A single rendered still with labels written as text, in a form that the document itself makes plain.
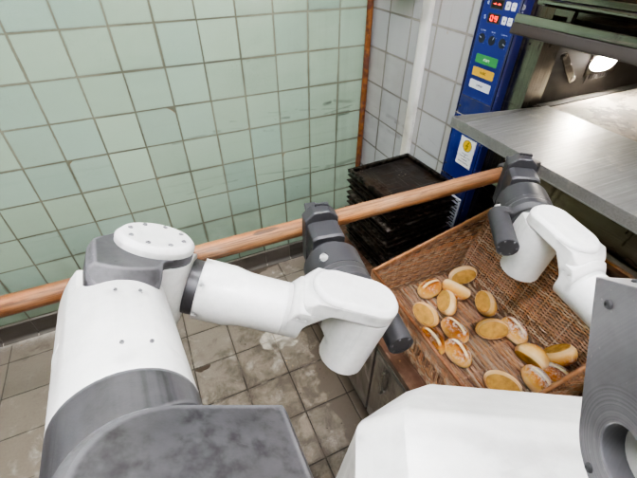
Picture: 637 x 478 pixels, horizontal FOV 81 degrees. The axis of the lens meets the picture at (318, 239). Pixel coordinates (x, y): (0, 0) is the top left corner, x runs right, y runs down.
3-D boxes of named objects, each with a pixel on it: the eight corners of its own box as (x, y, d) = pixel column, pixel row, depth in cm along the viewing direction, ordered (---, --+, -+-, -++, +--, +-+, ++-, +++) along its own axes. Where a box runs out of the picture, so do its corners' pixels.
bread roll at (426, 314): (427, 332, 118) (435, 333, 122) (440, 317, 116) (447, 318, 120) (407, 311, 125) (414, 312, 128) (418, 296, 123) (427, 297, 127)
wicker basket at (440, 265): (472, 261, 147) (493, 203, 129) (607, 384, 107) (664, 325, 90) (364, 299, 132) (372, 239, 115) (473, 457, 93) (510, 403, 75)
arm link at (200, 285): (269, 330, 51) (122, 297, 47) (292, 263, 48) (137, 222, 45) (268, 381, 41) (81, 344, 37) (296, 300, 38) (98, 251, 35)
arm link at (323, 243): (286, 207, 58) (304, 256, 49) (345, 197, 60) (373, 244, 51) (290, 266, 66) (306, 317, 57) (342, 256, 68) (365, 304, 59)
